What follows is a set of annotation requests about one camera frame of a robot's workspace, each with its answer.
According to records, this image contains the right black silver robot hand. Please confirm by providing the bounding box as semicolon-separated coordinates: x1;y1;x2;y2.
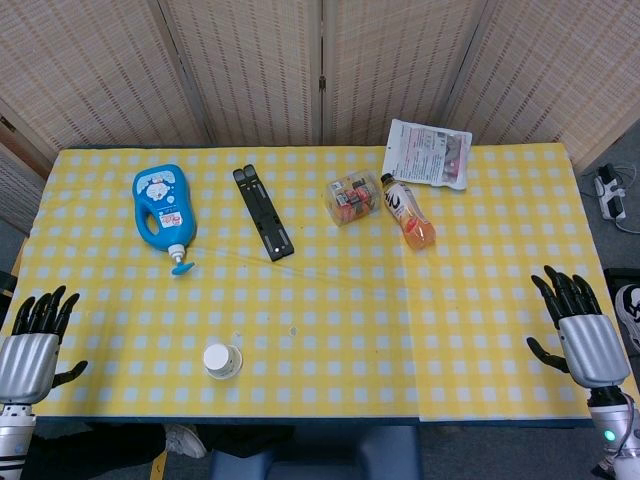
525;264;632;390

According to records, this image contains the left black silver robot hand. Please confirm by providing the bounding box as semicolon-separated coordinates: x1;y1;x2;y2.
0;285;89;404

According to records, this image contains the paper cup with text print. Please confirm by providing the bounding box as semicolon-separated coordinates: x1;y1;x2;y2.
202;343;242;377

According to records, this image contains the black and white shoe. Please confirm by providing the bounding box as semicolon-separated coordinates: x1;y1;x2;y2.
614;283;640;352

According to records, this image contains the yellow checked tablecloth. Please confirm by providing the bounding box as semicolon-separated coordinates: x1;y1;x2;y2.
394;143;624;424
10;146;420;420

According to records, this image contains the white power strip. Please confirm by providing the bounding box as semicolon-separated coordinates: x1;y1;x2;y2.
593;164;629;221

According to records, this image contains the white sneaker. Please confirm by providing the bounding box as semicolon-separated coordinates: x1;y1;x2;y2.
164;423;208;460

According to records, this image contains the woven folding screen panel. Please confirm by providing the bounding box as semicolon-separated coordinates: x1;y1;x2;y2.
319;0;487;146
0;0;214;161
0;113;52;237
442;0;640;169
158;0;322;147

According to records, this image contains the blue pump detergent bottle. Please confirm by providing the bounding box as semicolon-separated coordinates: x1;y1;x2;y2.
132;163;199;277

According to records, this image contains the orange drink bottle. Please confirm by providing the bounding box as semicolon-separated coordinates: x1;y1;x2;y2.
380;172;437;251

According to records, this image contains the white printed snack bag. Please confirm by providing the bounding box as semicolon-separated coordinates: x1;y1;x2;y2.
382;118;474;191

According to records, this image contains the black folding stand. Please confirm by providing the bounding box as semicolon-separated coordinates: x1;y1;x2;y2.
232;163;296;263

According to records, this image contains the clear plastic snack box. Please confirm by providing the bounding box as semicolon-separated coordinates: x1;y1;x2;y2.
326;169;381;228

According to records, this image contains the blue padded seat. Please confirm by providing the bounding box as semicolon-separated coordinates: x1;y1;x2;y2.
208;424;424;480

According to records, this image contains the white power cable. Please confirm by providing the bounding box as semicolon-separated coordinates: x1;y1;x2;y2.
610;166;640;235

